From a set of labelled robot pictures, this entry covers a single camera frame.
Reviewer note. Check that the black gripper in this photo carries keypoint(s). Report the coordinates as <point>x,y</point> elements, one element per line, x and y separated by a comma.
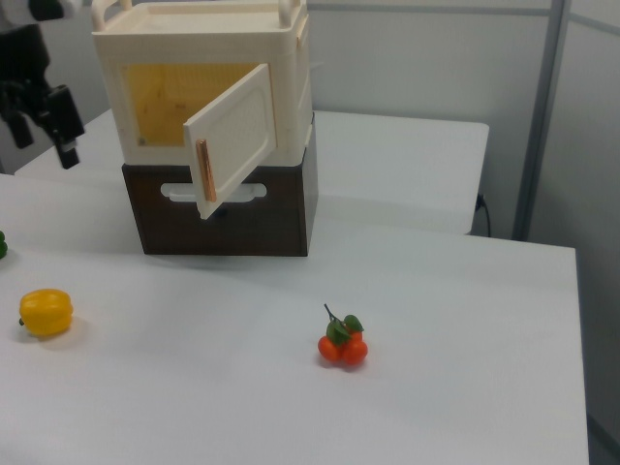
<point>24,63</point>

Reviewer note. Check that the cream cabinet door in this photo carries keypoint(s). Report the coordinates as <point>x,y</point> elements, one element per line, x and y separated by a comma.
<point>242,140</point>

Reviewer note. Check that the cream plastic cabinet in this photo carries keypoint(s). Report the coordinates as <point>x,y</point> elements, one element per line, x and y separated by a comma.
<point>194,43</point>

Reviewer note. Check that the green bell pepper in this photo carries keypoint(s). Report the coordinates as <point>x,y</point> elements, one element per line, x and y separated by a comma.
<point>2,247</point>

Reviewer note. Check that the dark brown drawer box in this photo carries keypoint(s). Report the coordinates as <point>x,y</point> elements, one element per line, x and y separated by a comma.
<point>160,232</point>

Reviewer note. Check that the yellow bell pepper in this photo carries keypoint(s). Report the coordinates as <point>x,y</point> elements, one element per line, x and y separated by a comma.
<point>46,312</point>

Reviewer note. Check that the orange tomato cluster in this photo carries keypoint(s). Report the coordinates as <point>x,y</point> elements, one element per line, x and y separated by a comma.
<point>329,349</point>

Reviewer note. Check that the grey partition frame post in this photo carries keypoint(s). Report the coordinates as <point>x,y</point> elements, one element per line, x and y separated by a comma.
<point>536,145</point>

